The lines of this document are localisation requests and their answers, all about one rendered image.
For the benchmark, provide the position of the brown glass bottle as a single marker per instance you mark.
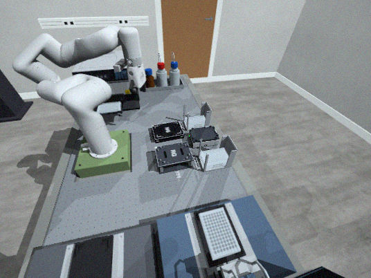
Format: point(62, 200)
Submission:
point(149, 82)

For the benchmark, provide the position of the white plastic bottle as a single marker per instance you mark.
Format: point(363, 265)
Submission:
point(161, 79)

